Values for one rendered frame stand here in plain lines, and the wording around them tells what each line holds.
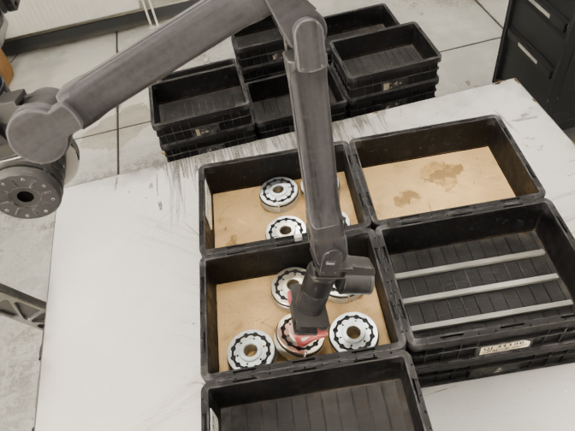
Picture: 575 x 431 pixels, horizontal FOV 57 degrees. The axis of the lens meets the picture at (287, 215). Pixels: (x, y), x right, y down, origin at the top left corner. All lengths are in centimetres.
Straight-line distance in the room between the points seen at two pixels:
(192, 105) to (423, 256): 140
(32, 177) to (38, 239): 167
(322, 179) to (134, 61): 33
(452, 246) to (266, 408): 57
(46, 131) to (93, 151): 238
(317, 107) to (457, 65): 255
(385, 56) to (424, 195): 119
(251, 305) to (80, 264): 61
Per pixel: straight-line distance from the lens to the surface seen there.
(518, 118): 186
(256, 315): 121
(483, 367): 124
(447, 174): 146
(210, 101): 237
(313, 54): 73
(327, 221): 87
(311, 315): 102
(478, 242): 132
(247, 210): 140
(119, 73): 76
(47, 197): 121
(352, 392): 111
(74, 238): 171
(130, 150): 305
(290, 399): 112
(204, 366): 107
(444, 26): 365
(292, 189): 138
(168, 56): 74
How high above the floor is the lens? 187
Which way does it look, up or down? 49 degrees down
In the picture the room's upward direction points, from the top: 11 degrees counter-clockwise
